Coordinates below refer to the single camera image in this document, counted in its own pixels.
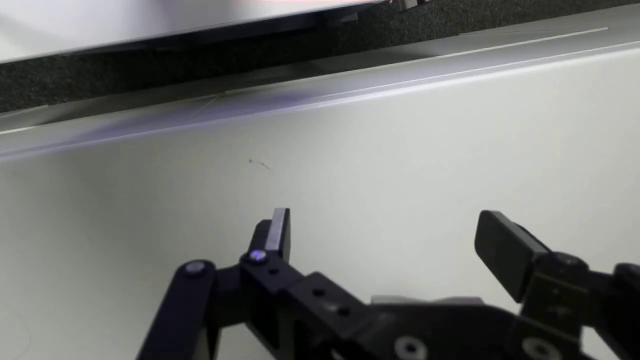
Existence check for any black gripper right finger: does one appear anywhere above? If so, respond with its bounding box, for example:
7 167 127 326
475 209 640 360

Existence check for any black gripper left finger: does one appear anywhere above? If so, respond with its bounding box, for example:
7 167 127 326
137 205 377 360

